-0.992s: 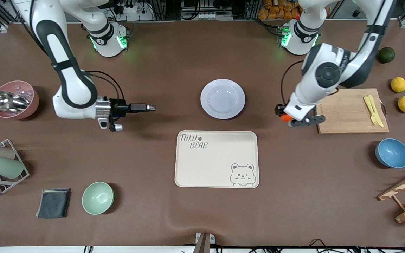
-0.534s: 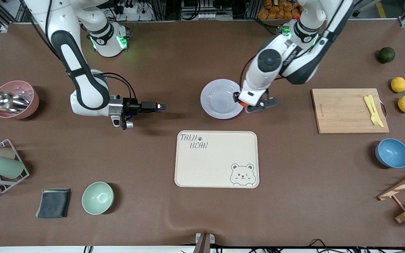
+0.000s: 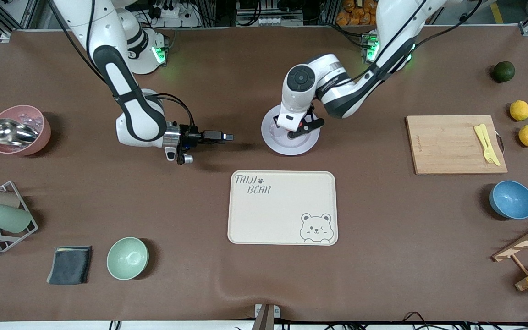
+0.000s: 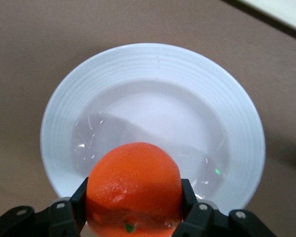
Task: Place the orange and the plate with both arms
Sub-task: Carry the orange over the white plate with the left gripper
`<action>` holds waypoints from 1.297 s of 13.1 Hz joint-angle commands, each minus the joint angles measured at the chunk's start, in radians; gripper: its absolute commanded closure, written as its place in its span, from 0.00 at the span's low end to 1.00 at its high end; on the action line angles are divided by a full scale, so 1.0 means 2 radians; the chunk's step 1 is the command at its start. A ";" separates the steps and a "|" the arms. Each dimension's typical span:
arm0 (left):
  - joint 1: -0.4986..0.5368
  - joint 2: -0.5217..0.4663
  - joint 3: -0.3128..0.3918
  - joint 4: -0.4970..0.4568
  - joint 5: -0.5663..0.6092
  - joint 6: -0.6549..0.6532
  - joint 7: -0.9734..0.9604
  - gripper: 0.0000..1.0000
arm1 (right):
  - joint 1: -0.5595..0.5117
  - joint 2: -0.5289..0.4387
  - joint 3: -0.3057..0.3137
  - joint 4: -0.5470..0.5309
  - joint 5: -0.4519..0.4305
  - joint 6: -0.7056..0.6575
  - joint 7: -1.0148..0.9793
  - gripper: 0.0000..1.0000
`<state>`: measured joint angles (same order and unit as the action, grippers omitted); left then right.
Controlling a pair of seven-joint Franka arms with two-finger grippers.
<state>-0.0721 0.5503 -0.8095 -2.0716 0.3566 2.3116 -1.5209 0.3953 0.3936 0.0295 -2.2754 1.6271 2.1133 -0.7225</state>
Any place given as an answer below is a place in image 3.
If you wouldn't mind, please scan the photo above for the mint green cup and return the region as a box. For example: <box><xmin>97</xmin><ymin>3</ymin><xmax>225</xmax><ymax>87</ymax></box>
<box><xmin>0</xmin><ymin>203</ymin><xmax>33</xmax><ymax>234</ymax></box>

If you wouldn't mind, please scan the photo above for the white power strip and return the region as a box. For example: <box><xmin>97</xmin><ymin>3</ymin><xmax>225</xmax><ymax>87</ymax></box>
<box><xmin>150</xmin><ymin>0</ymin><xmax>201</xmax><ymax>28</ymax></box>

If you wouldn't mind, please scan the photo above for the grey wire cup rack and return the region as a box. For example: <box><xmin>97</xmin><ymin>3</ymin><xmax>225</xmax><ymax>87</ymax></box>
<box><xmin>0</xmin><ymin>181</ymin><xmax>39</xmax><ymax>253</ymax></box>

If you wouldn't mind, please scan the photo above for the wooden cup stand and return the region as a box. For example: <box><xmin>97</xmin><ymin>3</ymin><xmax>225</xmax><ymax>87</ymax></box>
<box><xmin>492</xmin><ymin>215</ymin><xmax>528</xmax><ymax>292</ymax></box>

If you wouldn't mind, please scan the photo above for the cream bear print tray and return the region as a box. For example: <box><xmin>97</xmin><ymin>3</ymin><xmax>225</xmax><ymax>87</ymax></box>
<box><xmin>227</xmin><ymin>170</ymin><xmax>339</xmax><ymax>246</ymax></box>

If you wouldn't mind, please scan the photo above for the pink bowl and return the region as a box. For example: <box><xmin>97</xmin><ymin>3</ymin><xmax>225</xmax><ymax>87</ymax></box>
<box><xmin>0</xmin><ymin>105</ymin><xmax>52</xmax><ymax>156</ymax></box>

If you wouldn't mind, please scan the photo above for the light green bowl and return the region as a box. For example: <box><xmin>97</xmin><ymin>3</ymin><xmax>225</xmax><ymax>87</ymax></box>
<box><xmin>106</xmin><ymin>237</ymin><xmax>149</xmax><ymax>281</ymax></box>

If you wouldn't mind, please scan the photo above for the dark grey folded cloth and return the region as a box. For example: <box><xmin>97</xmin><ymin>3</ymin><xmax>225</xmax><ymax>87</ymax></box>
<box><xmin>46</xmin><ymin>246</ymin><xmax>93</xmax><ymax>286</ymax></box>

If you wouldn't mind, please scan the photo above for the wooden cutting board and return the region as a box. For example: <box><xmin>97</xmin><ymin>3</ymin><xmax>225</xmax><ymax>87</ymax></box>
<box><xmin>406</xmin><ymin>115</ymin><xmax>508</xmax><ymax>175</ymax></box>

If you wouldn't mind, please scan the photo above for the white round plate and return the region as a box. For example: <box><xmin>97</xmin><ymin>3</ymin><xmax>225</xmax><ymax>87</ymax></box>
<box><xmin>261</xmin><ymin>104</ymin><xmax>320</xmax><ymax>156</ymax></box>

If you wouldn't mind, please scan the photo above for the blue bowl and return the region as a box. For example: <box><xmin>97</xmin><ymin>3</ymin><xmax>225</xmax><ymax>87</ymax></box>
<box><xmin>489</xmin><ymin>180</ymin><xmax>528</xmax><ymax>220</ymax></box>

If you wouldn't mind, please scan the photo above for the yellow plastic knife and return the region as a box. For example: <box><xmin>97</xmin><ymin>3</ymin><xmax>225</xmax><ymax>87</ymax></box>
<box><xmin>479</xmin><ymin>124</ymin><xmax>501</xmax><ymax>167</ymax></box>

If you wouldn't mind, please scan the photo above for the metal table edge bracket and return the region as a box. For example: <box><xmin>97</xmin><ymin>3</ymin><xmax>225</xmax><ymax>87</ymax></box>
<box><xmin>251</xmin><ymin>303</ymin><xmax>281</xmax><ymax>330</ymax></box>

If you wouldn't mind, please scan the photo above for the metal scoop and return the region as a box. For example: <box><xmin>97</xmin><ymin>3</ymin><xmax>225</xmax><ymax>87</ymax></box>
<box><xmin>0</xmin><ymin>118</ymin><xmax>39</xmax><ymax>143</ymax></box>

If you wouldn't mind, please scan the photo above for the pile of orange fruits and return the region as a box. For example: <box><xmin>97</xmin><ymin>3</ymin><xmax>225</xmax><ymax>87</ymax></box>
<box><xmin>335</xmin><ymin>0</ymin><xmax>379</xmax><ymax>27</ymax></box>

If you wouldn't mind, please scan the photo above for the dark green avocado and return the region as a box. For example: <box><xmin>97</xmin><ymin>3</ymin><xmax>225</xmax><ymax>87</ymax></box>
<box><xmin>492</xmin><ymin>61</ymin><xmax>516</xmax><ymax>83</ymax></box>

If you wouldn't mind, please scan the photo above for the yellow plastic fork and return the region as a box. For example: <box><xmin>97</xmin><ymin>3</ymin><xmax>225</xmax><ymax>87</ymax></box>
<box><xmin>474</xmin><ymin>125</ymin><xmax>496</xmax><ymax>165</ymax></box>

